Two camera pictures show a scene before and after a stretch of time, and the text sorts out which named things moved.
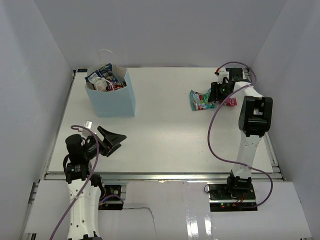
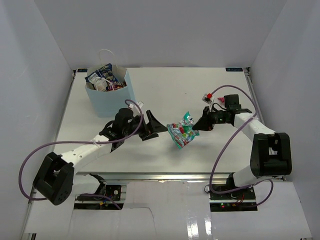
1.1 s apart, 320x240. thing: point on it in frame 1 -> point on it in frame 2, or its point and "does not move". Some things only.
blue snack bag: (106, 72) does not move
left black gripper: (113, 138) -> (155, 126)
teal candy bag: (199, 101) -> (182, 133)
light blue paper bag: (119, 102) does not move
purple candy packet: (111, 85) does not move
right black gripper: (215, 95) -> (206, 123)
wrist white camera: (88, 124) -> (133, 106)
